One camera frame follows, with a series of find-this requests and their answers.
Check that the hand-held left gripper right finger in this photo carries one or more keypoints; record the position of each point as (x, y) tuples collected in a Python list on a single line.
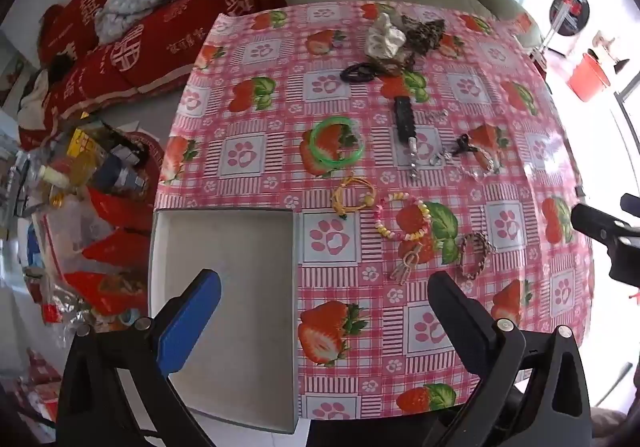
[(455, 307)]

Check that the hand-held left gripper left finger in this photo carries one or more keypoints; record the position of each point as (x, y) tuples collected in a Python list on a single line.
[(192, 312)]

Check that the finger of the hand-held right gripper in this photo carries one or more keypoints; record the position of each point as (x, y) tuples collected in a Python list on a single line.
[(631, 204), (595, 222)]

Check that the white shallow box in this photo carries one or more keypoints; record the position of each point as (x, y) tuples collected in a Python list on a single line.
[(225, 247)]

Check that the silver pendant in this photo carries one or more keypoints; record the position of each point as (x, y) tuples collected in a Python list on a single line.
[(439, 158)]

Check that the small black claw clip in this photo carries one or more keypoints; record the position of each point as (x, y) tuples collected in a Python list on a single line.
[(462, 143)]

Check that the green plastic bangle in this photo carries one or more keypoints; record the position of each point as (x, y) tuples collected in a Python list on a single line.
[(312, 142)]

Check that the red snack packet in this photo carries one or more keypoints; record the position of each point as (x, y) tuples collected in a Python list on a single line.
[(107, 287)]

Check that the red gift box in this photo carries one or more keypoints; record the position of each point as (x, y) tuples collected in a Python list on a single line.
[(117, 212)]

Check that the red bucket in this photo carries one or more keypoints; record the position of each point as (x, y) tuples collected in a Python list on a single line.
[(589, 77)]

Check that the clear plastic bag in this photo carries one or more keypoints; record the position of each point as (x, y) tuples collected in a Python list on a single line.
[(70, 227)]

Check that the blue box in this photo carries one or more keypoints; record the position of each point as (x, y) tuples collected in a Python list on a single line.
[(117, 172)]

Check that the pile of red cartons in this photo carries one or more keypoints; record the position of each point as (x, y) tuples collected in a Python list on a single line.
[(32, 382)]

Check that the red round tray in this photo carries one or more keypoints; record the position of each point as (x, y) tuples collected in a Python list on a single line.
[(147, 142)]

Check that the long black hair clip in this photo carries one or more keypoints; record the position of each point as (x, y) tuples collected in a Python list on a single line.
[(402, 114)]

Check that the round black appliance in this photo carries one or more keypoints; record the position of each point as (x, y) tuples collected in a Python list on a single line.
[(569, 13)]

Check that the yellow box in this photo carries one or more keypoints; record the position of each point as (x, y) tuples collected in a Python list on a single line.
[(80, 142)]

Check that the pink strawberry tablecloth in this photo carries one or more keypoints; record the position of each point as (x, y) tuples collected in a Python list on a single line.
[(280, 77)]

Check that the leopard print scrunchie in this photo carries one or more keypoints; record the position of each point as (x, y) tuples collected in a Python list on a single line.
[(425, 32)]

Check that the white scrunchie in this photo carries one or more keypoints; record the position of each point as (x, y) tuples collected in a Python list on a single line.
[(382, 39)]

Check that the red printed blanket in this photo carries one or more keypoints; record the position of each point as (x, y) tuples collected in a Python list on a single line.
[(175, 27)]

